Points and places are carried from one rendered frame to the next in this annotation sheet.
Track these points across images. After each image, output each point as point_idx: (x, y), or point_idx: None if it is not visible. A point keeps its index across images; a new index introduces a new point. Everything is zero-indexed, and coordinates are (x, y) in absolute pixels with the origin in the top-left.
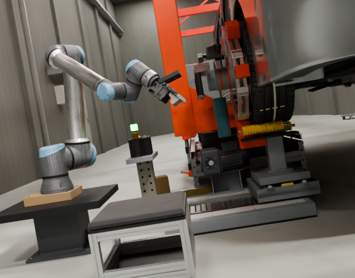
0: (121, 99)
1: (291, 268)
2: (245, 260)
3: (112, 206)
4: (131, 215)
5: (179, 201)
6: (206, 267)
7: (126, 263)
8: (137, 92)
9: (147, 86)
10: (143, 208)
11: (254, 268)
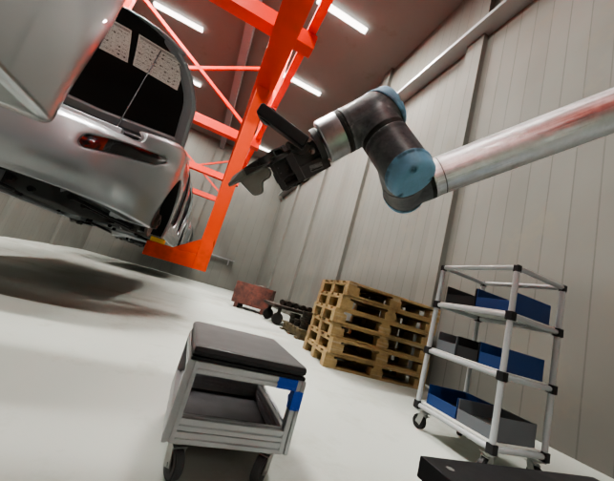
0: (390, 197)
1: (12, 425)
2: (53, 470)
3: (284, 353)
4: (241, 331)
5: (201, 328)
6: (134, 471)
7: (255, 422)
8: (374, 164)
9: (329, 159)
10: (236, 334)
11: (63, 441)
